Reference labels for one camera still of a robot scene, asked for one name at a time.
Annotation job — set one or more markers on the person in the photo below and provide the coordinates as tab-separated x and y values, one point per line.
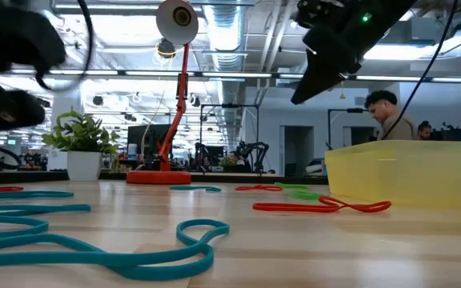
394	128
424	130

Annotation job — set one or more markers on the yellow plastic bin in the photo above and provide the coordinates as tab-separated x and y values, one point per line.
406	176

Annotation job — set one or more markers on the black background robot arm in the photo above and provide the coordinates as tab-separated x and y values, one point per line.
254	150

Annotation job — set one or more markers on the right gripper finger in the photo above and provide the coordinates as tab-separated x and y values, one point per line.
318	68

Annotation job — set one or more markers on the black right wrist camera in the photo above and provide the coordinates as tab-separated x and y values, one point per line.
322	14

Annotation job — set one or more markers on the black background equipment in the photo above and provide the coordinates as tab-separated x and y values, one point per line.
458	134

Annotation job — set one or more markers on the blue rubber band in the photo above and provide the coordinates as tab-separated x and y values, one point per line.
54	208
194	187
34	194
166	273

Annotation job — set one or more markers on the green rubber band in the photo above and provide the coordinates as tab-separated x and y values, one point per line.
290	185
304	195

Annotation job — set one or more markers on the black computer monitor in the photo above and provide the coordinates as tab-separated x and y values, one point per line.
136	138

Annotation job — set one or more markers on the black metal stand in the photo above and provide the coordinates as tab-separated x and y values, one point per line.
354	110
230	105

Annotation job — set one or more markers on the green potted plant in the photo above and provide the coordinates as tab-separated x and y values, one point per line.
83	166

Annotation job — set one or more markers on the red desk lamp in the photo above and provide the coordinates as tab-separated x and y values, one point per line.
158	177

